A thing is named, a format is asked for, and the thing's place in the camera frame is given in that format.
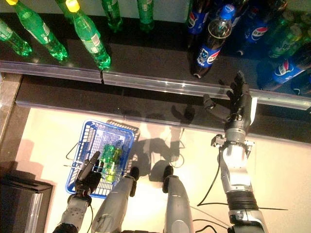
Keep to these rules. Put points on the black robot foot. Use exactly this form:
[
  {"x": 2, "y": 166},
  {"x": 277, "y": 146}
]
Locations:
[
  {"x": 134, "y": 172},
  {"x": 168, "y": 171}
]

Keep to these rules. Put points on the dark green soda bottle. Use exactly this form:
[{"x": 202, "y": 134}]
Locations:
[
  {"x": 301, "y": 19},
  {"x": 283, "y": 42}
]

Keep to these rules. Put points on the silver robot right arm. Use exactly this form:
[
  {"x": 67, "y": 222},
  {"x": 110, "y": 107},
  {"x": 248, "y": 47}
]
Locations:
[{"x": 236, "y": 170}]

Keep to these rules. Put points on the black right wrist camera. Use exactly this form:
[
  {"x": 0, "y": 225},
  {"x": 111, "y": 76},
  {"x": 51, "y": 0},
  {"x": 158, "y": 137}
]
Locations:
[{"x": 218, "y": 140}]

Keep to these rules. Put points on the blue plastic shopping basket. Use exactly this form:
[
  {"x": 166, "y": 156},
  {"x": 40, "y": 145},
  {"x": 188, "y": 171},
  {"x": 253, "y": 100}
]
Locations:
[{"x": 73, "y": 174}]

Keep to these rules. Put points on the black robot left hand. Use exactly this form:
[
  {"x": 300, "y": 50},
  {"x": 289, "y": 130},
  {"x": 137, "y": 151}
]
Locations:
[{"x": 88, "y": 180}]

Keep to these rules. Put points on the grey robot left leg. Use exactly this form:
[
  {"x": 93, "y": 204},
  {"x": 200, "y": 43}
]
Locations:
[{"x": 114, "y": 206}]

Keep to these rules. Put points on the grey robot leg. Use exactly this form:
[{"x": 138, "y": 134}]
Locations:
[
  {"x": 177, "y": 208},
  {"x": 114, "y": 206}
]

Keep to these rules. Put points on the grey robot right leg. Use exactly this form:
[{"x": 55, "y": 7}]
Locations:
[{"x": 177, "y": 208}]

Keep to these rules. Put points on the Pepsi bottle cartoon label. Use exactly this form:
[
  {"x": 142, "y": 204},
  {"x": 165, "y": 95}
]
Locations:
[{"x": 209, "y": 55}]

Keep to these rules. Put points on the black robot left foot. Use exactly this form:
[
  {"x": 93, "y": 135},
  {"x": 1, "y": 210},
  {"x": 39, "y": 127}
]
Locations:
[{"x": 134, "y": 172}]

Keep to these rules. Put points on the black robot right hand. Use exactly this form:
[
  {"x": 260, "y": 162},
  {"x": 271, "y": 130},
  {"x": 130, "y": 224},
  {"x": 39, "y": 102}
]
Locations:
[{"x": 240, "y": 106}]

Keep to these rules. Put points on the black cabinet metal trim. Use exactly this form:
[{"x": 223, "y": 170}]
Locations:
[{"x": 17, "y": 206}]

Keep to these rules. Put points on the black robot right foot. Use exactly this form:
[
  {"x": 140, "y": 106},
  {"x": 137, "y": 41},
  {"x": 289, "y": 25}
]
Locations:
[{"x": 168, "y": 171}]

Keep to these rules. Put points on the pale shelf back panel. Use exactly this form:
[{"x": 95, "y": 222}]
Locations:
[
  {"x": 170, "y": 9},
  {"x": 43, "y": 6}
]

